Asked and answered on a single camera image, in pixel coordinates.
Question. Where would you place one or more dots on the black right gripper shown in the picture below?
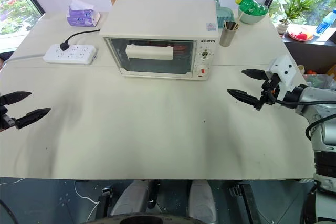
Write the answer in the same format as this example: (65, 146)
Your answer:
(268, 91)

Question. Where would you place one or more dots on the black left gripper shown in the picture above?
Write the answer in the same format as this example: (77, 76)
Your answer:
(5, 121)

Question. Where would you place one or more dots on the dark round robot base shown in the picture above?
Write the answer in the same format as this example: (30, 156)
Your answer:
(147, 220)

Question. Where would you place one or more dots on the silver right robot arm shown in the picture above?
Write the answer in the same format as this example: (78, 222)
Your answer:
(325, 119)

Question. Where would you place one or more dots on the white oven knob red mark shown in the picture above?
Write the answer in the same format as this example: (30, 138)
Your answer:
(202, 70)

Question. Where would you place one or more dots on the white toaster oven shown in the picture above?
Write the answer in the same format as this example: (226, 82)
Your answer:
(157, 16)

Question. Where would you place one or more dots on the steel cup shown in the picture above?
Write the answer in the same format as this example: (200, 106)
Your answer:
(227, 37)

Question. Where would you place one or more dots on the pale green bowl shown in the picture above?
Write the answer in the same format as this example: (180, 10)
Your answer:
(252, 19)

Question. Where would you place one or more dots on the dark side cabinet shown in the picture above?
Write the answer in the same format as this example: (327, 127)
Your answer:
(309, 53)

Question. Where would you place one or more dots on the thin wooden stick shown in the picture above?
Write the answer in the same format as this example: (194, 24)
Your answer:
(239, 17)

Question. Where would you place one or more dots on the white power strip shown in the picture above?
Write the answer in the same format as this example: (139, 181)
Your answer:
(69, 54)

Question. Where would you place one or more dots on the red plate with fruit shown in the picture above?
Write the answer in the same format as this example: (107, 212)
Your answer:
(299, 35)

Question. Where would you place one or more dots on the clear plastic bag with fruit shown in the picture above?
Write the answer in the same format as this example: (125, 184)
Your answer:
(321, 79)

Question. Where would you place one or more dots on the teal dustpan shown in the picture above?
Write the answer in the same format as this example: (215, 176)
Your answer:
(223, 14)

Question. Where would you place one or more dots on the green plastic bottle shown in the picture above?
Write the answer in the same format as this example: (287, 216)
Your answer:
(252, 7)

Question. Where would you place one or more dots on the potted green plant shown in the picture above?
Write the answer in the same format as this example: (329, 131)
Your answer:
(295, 9)

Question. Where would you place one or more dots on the blue plastic bottle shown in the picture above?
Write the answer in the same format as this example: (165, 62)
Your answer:
(325, 22)

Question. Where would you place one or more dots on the purple tissue pack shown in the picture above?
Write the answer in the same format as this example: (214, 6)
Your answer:
(82, 16)

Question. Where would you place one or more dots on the grey rounded robot leg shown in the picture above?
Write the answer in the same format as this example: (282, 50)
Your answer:
(132, 197)
(202, 200)

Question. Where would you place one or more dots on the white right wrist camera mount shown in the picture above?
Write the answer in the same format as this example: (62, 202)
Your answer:
(284, 72)

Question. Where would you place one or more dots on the black table leg bracket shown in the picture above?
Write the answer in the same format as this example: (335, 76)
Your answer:
(246, 200)
(105, 200)

